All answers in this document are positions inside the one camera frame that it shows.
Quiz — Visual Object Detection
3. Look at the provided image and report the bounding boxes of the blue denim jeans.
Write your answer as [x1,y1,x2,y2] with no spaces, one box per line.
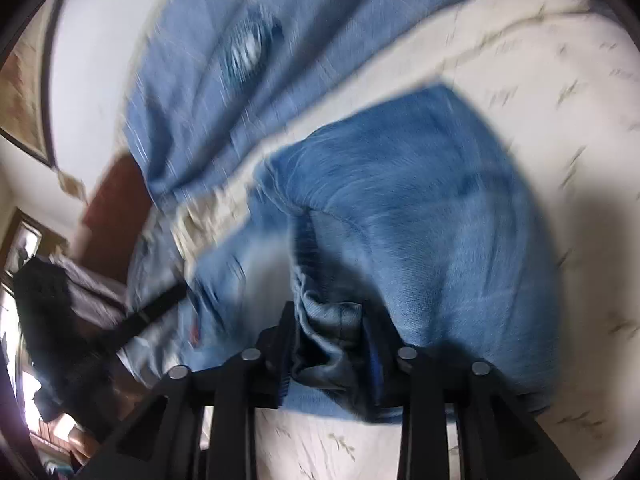
[120,84,560,422]

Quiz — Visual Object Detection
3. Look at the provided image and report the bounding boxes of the blue plaid quilt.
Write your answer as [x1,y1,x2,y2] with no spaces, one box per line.
[124,0,463,203]

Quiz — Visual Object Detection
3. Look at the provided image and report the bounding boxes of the cream leaf-print bedsheet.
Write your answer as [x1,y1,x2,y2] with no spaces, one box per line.
[171,0,639,479]

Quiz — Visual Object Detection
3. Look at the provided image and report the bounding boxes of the framed wall painting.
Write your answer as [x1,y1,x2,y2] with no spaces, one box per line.
[1,0,64,168]

